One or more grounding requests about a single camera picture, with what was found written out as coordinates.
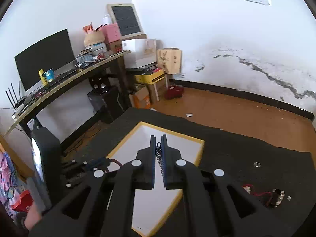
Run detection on white flat device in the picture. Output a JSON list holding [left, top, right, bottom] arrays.
[[12, 101, 33, 119]]

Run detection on red wired connector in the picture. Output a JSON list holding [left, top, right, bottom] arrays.
[[243, 184, 272, 198]]

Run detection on white paper bag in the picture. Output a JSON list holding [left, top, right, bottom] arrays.
[[121, 39, 158, 69]]

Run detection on white and blue box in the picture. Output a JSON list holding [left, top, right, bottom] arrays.
[[85, 43, 107, 54]]

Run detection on framed blackboard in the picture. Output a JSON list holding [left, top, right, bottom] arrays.
[[107, 3, 145, 40]]

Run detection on red plastic object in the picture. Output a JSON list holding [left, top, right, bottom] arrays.
[[10, 190, 34, 212]]

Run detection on brown box with red print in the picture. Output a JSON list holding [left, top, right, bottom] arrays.
[[106, 40, 123, 53]]

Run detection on black router with antennas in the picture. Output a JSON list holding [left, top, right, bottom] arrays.
[[5, 80, 28, 109]]

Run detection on black glass-panel case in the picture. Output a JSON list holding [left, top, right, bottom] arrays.
[[31, 127, 61, 204]]

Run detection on brown paper bag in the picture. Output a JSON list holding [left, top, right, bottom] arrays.
[[157, 48, 183, 75]]

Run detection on brown cardboard box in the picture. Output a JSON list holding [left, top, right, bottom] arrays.
[[128, 83, 158, 109]]

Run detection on red cord bracelet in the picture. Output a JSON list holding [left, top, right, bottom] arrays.
[[105, 158, 123, 174]]

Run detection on black computer monitor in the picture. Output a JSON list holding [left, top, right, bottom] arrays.
[[14, 29, 76, 92]]

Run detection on yellow can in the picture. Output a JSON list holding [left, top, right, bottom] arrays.
[[38, 69, 48, 85]]

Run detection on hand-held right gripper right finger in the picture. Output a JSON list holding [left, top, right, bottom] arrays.
[[162, 135, 294, 237]]

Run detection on black speaker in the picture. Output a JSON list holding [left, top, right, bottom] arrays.
[[88, 75, 111, 92]]

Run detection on black floor cables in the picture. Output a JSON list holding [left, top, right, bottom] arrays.
[[60, 122, 104, 154]]

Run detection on yellow cardboard box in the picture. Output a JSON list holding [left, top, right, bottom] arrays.
[[134, 69, 165, 84]]

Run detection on black computer tower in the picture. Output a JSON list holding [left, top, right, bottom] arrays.
[[87, 86, 124, 124]]

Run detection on yellow and white box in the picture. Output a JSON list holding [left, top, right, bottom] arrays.
[[106, 121, 205, 236]]

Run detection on silver chain bracelet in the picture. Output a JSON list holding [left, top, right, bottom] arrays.
[[155, 142, 165, 176]]

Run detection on black desk with pale top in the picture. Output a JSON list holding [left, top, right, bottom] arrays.
[[4, 50, 132, 139]]

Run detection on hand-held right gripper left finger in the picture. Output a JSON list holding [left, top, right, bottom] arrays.
[[28, 135, 156, 237]]

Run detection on woven basket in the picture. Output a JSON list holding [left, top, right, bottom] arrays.
[[84, 30, 106, 47]]

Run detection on pink box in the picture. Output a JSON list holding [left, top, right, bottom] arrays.
[[100, 23, 121, 43]]

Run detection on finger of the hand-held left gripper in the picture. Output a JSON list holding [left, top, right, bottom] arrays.
[[83, 157, 110, 172], [62, 161, 87, 189]]

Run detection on black pearl hair clip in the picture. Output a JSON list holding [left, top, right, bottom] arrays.
[[265, 189, 286, 208]]

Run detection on person's left hand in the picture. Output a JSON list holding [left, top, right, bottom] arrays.
[[24, 204, 43, 230]]

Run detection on black keyboard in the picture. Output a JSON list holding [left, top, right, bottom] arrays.
[[32, 70, 77, 97]]

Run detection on red cloth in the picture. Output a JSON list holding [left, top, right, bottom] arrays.
[[165, 85, 184, 100]]

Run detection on dark patterned cloth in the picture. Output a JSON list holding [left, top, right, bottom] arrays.
[[59, 107, 313, 237]]

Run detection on printed blanket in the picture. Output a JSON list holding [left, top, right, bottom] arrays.
[[0, 150, 28, 204]]

